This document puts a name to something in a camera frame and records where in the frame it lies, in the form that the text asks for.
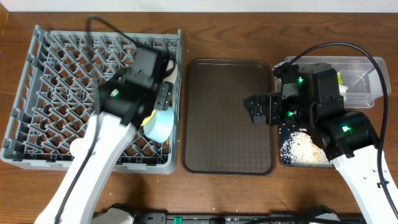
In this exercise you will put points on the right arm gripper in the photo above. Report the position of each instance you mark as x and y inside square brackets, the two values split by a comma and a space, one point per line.
[273, 100]

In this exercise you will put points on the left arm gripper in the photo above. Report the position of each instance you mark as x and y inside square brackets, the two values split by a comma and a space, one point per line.
[163, 96]

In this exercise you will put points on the pink rice bowl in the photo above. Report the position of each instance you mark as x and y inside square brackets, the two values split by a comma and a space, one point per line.
[173, 68]

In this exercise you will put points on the yellow round plate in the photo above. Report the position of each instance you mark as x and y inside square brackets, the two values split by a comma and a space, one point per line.
[148, 118]

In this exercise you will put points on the light blue bowl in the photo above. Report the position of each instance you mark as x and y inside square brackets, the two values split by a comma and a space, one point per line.
[160, 126]

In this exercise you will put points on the white paper napkin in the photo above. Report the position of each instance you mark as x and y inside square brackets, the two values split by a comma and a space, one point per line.
[342, 90]

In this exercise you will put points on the yellow green wrapper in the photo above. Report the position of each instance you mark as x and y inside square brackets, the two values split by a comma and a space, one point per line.
[340, 80]

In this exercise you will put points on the light blue cup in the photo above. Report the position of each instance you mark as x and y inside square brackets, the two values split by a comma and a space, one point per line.
[77, 148]

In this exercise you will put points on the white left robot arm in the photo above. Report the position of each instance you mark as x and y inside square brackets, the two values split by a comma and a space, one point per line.
[120, 109]

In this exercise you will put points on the black waste tray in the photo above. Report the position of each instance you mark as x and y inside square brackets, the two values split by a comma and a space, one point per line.
[295, 149]

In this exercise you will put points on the clear plastic waste bin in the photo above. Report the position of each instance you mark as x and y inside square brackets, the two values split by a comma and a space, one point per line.
[358, 74]

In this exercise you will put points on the dark brown serving tray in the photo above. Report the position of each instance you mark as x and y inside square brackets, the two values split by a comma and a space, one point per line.
[219, 135]

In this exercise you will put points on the grey plastic dish rack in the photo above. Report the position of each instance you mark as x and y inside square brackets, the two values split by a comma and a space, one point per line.
[56, 91]

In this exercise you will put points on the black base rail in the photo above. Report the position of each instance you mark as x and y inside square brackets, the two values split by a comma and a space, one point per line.
[121, 213]

